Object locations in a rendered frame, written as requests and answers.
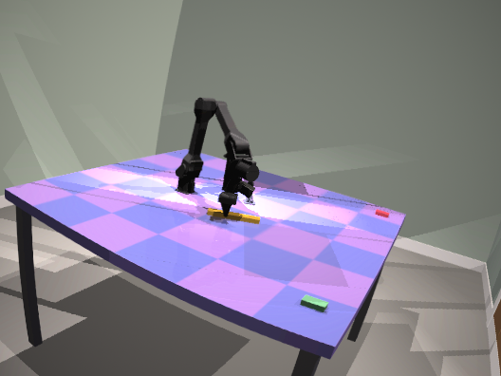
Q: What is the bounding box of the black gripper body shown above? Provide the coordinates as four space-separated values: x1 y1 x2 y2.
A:
218 173 241 205

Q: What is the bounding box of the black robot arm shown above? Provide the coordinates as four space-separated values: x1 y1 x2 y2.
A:
175 98 259 198

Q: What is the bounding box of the light green flat bar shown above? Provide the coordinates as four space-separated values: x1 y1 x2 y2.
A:
300 295 329 312

